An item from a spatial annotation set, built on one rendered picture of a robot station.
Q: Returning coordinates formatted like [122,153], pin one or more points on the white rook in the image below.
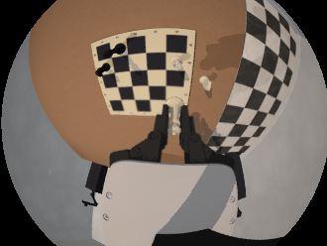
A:
[176,62]

